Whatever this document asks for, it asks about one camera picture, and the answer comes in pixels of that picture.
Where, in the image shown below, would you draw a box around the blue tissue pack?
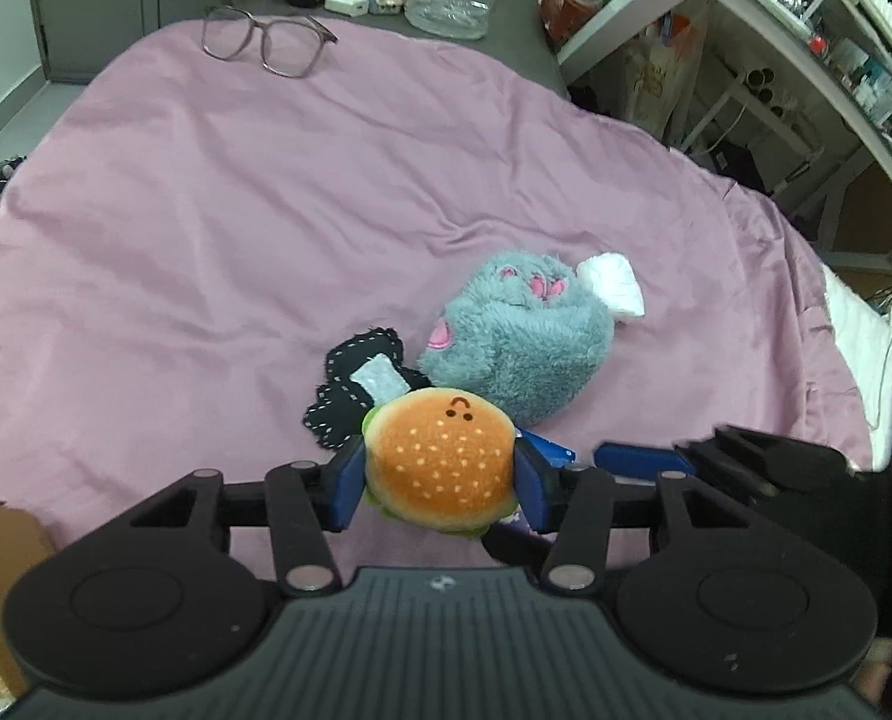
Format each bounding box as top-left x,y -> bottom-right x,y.
482,436 -> 576,574

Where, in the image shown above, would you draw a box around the hamburger plush toy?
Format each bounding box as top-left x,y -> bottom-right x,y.
363,387 -> 517,533

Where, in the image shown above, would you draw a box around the grey fluffy plush toy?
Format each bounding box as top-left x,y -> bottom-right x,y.
418,250 -> 615,427

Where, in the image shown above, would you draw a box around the black stitched fabric pouch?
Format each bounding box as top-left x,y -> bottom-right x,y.
302,327 -> 430,450

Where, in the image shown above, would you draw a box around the white towel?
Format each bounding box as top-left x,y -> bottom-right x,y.
576,252 -> 646,322

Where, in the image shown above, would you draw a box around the person's right hand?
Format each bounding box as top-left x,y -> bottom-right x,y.
852,639 -> 892,706

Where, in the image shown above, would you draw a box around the white blanket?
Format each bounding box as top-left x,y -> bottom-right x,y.
821,265 -> 892,472

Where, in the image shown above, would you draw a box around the pink bed sheet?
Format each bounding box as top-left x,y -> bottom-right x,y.
0,21 -> 872,544

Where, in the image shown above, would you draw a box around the translucent printed shopping bag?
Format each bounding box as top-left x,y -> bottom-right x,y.
618,5 -> 708,145

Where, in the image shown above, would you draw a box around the white desk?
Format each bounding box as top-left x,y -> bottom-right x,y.
554,0 -> 892,252

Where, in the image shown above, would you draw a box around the white small charger box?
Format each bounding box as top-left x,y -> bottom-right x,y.
324,0 -> 370,18

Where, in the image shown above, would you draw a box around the purple frame eyeglasses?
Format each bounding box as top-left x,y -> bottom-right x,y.
200,5 -> 338,80

